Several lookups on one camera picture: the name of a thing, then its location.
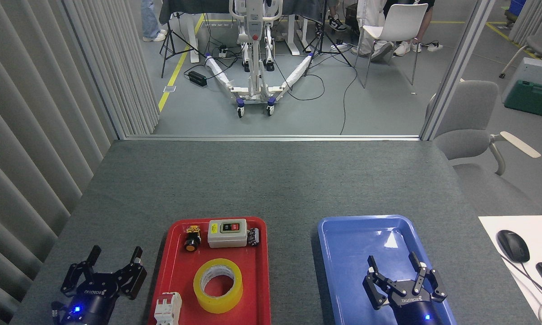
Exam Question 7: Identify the black floor cable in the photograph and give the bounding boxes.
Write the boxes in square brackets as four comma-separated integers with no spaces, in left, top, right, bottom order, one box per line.
[340,63,359,135]

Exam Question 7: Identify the grey flat box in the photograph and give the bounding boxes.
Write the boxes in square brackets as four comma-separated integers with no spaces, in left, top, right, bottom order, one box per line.
[501,57,542,104]

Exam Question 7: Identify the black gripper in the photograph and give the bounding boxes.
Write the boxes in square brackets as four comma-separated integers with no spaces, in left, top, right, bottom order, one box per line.
[61,245,148,325]
[362,251,448,325]

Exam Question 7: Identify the person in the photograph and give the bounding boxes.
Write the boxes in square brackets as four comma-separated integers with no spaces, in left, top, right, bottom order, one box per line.
[351,0,394,62]
[315,0,348,37]
[384,0,435,57]
[141,0,168,42]

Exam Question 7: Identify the beige vertical blinds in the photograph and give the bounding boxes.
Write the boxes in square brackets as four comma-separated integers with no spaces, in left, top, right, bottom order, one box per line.
[0,0,161,325]

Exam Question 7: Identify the grey office chair with armrest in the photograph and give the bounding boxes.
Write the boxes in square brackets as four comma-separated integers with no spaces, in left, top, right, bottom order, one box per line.
[425,80,542,176]

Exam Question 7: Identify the black computer mouse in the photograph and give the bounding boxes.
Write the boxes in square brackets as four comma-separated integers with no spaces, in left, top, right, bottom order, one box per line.
[497,230,530,263]

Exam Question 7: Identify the white circuit breaker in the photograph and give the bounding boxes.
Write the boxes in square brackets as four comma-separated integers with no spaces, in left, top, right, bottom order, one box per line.
[154,292,182,325]

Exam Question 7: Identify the white desk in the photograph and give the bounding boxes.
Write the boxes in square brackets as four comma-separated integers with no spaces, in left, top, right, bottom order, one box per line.
[478,215,542,325]

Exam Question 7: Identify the silver frame rail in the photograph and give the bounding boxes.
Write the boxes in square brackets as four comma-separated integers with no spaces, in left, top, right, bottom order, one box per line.
[124,134,422,142]

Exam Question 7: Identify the green tool case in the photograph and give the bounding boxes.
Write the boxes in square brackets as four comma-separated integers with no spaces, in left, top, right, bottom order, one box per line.
[504,80,542,117]

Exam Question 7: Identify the black orange push button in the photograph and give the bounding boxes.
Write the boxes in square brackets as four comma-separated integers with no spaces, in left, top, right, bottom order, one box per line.
[184,225,202,252]

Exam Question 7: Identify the white two-button switch box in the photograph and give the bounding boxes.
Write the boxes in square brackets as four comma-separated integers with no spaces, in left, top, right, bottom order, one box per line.
[208,219,248,248]

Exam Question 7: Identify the white stand on wheels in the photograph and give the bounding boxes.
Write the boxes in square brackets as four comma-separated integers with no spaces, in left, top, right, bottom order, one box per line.
[204,0,315,119]

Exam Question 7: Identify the yellow tape roll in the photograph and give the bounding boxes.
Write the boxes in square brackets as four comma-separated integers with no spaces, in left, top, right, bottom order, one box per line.
[193,258,244,314]

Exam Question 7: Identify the blue plastic tray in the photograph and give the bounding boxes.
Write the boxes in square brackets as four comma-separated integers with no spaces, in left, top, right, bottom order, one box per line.
[318,215,457,325]

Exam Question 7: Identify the black power adapter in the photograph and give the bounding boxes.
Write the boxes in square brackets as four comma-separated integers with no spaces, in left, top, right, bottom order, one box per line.
[188,70,208,88]

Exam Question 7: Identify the white plastic chair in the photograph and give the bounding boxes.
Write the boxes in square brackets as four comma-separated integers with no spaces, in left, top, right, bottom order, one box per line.
[354,4,429,89]

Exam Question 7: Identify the black tripod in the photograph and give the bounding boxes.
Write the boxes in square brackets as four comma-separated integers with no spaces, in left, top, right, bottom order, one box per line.
[302,0,353,77]
[159,16,206,79]

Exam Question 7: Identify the blue bin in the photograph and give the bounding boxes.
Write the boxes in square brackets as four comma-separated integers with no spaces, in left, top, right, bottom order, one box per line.
[508,0,527,19]

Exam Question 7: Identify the black mouse cable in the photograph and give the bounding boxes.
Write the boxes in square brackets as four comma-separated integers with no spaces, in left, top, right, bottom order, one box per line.
[500,252,542,305]

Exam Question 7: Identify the red plastic tray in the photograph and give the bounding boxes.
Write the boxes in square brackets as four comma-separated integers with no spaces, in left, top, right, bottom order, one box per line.
[148,216,271,325]

